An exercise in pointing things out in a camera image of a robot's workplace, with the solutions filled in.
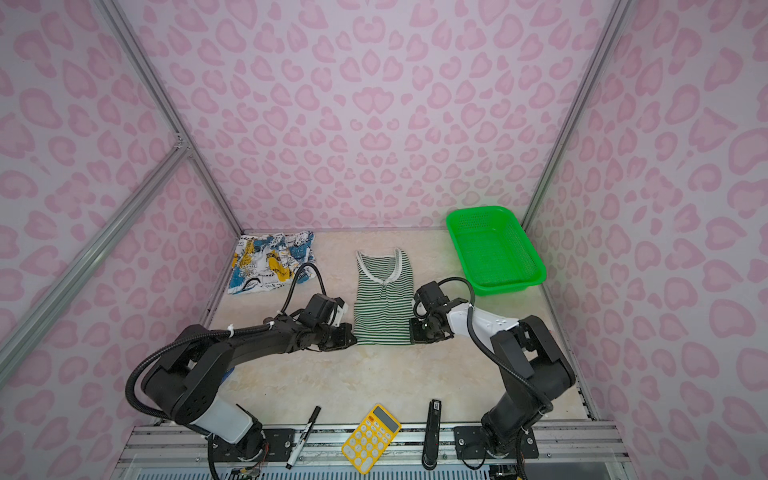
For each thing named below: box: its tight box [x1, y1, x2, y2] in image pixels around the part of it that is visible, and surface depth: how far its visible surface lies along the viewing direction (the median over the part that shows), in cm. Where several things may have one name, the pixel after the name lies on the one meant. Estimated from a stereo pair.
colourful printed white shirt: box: [227, 231, 316, 293], surface depth 109 cm
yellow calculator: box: [341, 404, 402, 474], surface depth 75 cm
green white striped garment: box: [353, 248, 414, 345], surface depth 100 cm
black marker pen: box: [285, 406, 322, 470], surface depth 75 cm
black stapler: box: [422, 399, 442, 471], surface depth 73 cm
